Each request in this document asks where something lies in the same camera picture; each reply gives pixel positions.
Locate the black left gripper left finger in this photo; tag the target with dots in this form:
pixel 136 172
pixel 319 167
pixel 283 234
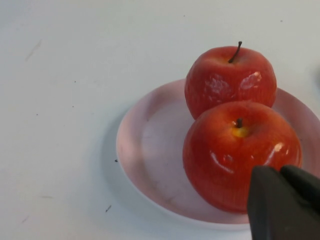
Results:
pixel 275 215

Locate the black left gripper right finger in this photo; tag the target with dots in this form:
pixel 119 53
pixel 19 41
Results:
pixel 303 183

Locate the red apple short stem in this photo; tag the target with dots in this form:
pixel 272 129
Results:
pixel 220 160

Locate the red apple long stem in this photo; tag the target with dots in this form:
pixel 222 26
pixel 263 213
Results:
pixel 225 75

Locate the pink round plate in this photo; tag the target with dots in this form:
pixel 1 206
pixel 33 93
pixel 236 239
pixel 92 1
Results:
pixel 160 160

